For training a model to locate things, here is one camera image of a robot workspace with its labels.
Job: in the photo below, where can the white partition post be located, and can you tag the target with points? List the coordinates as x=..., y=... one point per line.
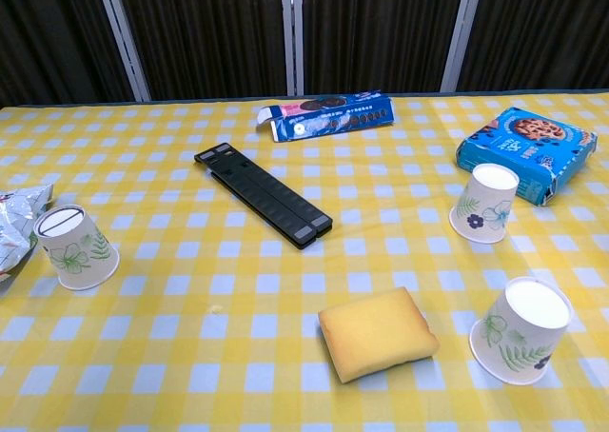
x=292, y=32
x=121, y=37
x=459, y=32

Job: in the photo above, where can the blue chocolate chip cookie box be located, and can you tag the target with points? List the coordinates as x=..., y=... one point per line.
x=523, y=137

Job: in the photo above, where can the paper cup with lined base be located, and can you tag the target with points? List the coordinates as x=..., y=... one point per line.
x=71, y=256

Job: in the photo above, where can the paper cup with fern print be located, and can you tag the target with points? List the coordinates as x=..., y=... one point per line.
x=518, y=337

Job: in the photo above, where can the dark corrugated partition panel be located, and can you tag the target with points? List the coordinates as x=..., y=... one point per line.
x=47, y=32
x=376, y=32
x=547, y=32
x=209, y=32

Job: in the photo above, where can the silver snack bag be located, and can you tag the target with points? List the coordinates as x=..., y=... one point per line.
x=14, y=227

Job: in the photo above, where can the paper cup with blue flower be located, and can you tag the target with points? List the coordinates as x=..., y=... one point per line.
x=483, y=208

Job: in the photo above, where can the yellow checkered tablecloth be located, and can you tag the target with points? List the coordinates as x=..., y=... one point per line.
x=190, y=332

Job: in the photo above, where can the open blue sandwich cookie box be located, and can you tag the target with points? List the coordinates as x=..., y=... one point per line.
x=333, y=120

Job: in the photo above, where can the black plastic tray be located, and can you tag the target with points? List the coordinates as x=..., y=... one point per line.
x=261, y=194

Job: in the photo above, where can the yellow sponge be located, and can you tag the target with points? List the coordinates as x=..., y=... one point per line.
x=376, y=332

